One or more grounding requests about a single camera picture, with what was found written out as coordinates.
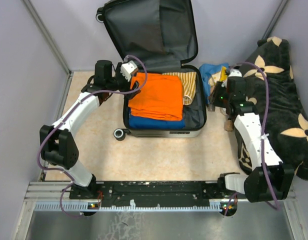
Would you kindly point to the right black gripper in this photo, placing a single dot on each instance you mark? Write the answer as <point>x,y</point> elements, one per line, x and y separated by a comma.
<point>218,87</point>

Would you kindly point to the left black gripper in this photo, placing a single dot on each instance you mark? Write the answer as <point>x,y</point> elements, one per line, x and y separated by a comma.
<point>126,88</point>

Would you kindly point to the orange cloth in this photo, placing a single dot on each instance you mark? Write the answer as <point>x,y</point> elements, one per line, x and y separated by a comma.
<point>161,97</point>

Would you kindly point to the cork topped bottle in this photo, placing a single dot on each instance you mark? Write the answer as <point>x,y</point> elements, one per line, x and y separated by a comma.
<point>229,125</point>

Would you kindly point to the light blue Pikachu shirt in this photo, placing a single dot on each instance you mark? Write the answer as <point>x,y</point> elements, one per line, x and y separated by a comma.
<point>211,74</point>

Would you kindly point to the blue garment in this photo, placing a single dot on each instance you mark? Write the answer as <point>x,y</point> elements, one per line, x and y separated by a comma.
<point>137,122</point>

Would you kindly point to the yellow white striped towel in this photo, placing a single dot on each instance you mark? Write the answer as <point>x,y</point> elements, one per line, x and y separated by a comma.
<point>188,80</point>

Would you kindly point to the black suitcase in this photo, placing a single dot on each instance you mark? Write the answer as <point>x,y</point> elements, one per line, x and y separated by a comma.
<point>162,34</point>

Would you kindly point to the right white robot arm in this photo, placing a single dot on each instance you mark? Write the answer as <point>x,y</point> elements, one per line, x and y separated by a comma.
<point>270,179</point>

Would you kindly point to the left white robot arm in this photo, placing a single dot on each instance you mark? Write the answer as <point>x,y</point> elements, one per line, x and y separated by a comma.
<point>57,141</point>

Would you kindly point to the black flower pattern blanket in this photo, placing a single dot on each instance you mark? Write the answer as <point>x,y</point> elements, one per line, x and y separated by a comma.
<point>272,82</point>

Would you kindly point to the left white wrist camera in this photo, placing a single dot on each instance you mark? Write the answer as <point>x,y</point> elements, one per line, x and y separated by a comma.
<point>128,69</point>

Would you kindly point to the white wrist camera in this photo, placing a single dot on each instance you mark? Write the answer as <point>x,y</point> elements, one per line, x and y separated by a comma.
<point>233,72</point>
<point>128,69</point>

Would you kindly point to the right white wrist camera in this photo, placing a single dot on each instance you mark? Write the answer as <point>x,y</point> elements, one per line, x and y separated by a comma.
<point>233,72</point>

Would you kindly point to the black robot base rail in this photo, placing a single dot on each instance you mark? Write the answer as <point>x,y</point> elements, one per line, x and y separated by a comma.
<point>152,193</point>

